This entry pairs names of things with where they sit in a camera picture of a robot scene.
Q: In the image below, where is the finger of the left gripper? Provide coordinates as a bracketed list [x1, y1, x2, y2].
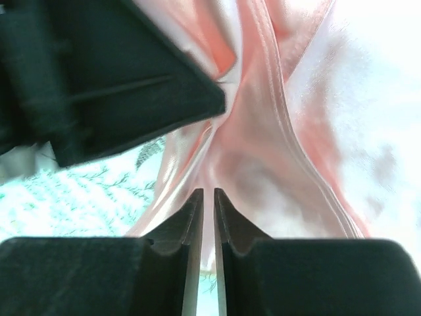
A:
[1, 1, 225, 167]

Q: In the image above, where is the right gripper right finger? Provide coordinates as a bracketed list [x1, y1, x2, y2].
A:
[214, 189, 420, 315]

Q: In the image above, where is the salmon pink satin napkin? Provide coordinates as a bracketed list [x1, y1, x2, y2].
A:
[129, 1, 420, 271]

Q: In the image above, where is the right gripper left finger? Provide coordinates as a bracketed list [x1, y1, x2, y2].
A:
[1, 189, 203, 316]

